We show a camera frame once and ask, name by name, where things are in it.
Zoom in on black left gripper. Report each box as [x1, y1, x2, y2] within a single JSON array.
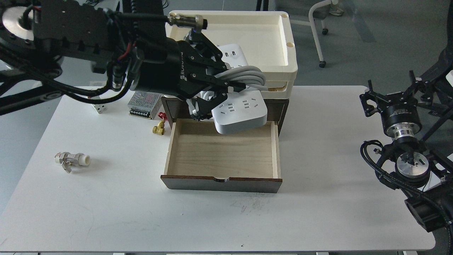
[[130, 30, 246, 120]]

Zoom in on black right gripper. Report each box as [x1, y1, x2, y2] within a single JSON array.
[[359, 70, 434, 138]]

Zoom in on white power strip with cable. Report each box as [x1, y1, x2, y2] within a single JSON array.
[[189, 43, 268, 135]]

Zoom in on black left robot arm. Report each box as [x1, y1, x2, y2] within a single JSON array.
[[1, 0, 246, 120]]

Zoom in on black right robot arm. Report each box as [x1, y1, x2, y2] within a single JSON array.
[[360, 46, 452, 232]]

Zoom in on metal mesh power supply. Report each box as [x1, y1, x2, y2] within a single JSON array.
[[128, 91, 162, 119]]

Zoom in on cream plastic tray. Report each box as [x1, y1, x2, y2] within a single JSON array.
[[170, 10, 298, 100]]

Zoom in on open wooden drawer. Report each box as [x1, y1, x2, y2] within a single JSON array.
[[161, 118, 282, 193]]

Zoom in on white dice block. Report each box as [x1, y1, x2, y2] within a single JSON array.
[[90, 96, 107, 114]]

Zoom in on white rolling chair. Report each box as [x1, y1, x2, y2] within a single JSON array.
[[280, 0, 344, 68]]

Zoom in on brass valve red handle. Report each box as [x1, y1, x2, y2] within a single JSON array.
[[152, 112, 168, 135]]

